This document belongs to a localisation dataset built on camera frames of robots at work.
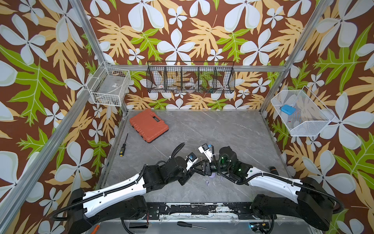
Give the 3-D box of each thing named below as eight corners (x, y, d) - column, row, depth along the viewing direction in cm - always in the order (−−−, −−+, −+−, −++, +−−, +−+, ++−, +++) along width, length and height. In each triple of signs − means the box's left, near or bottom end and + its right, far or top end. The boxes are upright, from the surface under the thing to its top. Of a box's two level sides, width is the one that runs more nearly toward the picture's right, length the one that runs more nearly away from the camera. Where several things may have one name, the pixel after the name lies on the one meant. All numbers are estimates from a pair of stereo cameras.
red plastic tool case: (129, 123, 113) (127, 119, 109) (149, 111, 122) (148, 107, 118) (149, 144, 101) (147, 140, 97) (169, 129, 110) (169, 125, 106)
